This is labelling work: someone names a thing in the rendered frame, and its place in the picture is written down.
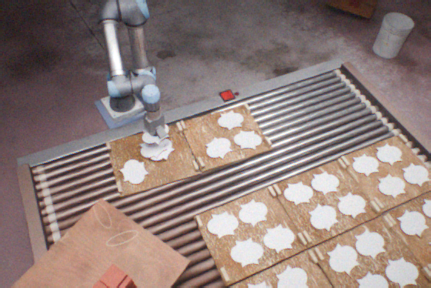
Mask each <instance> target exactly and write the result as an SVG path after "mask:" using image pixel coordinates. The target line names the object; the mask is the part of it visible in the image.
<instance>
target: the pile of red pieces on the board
mask: <svg viewBox="0 0 431 288"><path fill-rule="evenodd" d="M92 288H137V286H136V285H135V284H134V281H133V280H132V279H131V278H130V277H129V276H127V274H126V273H124V272H123V271H121V270H120V269H119V268H118V267H117V266H115V264H112V265H111V266H110V268H109V269H108V270H107V271H106V272H105V274H104V275H103V276H101V278H100V280H98V281H97V282H96V283H95V284H94V286H93V287H92Z"/></svg>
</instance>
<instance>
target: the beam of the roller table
mask: <svg viewBox="0 0 431 288"><path fill-rule="evenodd" d="M342 63H344V61H343V60H342V59H341V58H337V59H332V60H329V61H327V62H323V63H320V64H318V65H314V66H310V67H308V68H305V69H301V70H298V71H295V72H291V73H289V74H285V75H281V76H280V77H277V78H274V79H270V80H267V81H264V82H260V83H257V84H255V85H250V86H247V87H245V88H242V89H237V90H235V91H233V92H232V93H233V94H234V95H235V93H236V92H237V93H239V95H236V99H233V100H231V101H228V102H224V101H223V100H222V98H221V96H220V95H216V96H213V97H211V98H208V99H203V100H201V101H198V102H194V103H192V104H189V105H185V106H182V107H179V108H177V109H173V110H169V111H167V112H163V114H164V116H165V125H170V124H173V123H175V122H179V121H182V120H184V119H188V118H191V117H193V116H197V115H200V114H203V113H205V112H209V111H212V110H214V109H219V108H222V107H224V106H227V105H231V104H233V103H236V102H240V101H242V100H245V99H249V98H252V97H254V96H257V95H264V94H266V93H269V92H273V91H276V90H278V89H281V88H284V87H287V86H290V85H294V84H296V83H299V82H303V81H306V80H308V79H313V78H315V77H318V76H321V75H324V74H326V73H329V72H332V71H334V70H337V69H338V70H339V69H340V66H341V64H342ZM144 129H145V124H144V119H141V120H139V121H135V122H131V123H129V124H126V125H123V126H119V127H116V128H114V129H109V130H107V131H104V132H100V133H97V134H95V135H92V136H87V137H85V138H82V139H77V140H75V141H72V142H69V143H66V144H61V145H58V146H53V147H51V148H48V149H43V150H41V151H38V152H35V153H32V154H29V155H27V156H23V157H19V158H17V159H16V161H17V165H18V166H23V165H25V164H29V165H30V166H31V168H32V169H34V168H37V167H38V166H40V165H45V164H48V163H50V162H55V161H58V160H60V159H64V158H67V157H70V156H73V155H75V154H79V153H81V152H85V151H88V150H90V149H94V148H97V147H100V146H104V145H106V142H107V141H109V142H112V141H115V140H118V139H124V138H127V137H130V136H136V135H139V134H142V133H144V132H143V131H142V130H144Z"/></svg>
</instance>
